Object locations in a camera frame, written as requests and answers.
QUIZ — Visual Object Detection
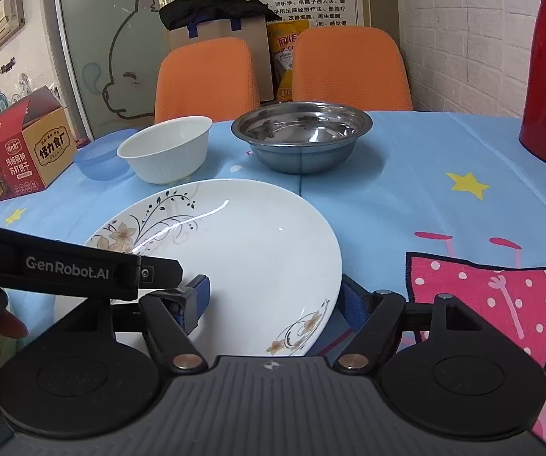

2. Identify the white floral oval plate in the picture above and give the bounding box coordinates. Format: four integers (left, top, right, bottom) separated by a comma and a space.
87, 179, 342, 359

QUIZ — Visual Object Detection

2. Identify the blue translucent plastic bowl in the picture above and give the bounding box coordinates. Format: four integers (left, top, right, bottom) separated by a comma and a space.
73, 129, 137, 181

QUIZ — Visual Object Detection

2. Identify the white ribbed bowl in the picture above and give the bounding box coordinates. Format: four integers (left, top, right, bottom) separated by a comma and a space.
117, 116, 213, 184

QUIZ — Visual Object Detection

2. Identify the red cracker box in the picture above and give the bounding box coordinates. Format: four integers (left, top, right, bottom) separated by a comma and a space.
0, 87, 77, 201

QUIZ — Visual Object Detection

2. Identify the blue cartoon pig tablecloth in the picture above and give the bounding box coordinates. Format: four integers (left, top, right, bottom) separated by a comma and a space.
0, 110, 546, 454

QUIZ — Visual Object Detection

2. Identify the stainless steel bowl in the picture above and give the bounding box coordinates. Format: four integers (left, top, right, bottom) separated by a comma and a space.
231, 102, 373, 175

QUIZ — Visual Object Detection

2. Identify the left orange chair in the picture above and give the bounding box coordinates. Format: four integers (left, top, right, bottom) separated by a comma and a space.
155, 37, 260, 123

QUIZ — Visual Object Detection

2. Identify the orange chair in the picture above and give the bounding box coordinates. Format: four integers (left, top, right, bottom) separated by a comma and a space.
293, 26, 413, 111
155, 37, 260, 123

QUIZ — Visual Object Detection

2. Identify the right orange chair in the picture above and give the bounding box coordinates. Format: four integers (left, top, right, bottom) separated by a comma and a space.
293, 26, 413, 111

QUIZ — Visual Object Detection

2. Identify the glass door with cartoon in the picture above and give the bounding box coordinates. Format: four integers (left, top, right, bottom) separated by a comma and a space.
56, 0, 169, 138

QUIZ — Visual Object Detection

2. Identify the brown cardboard box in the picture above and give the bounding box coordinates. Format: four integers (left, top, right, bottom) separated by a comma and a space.
168, 17, 275, 103

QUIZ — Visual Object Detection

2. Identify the yellow snack bag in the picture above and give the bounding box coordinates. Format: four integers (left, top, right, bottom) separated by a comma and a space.
267, 20, 310, 102

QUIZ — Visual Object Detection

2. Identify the black cloth on box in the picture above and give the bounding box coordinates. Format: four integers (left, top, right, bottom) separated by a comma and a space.
159, 0, 281, 31

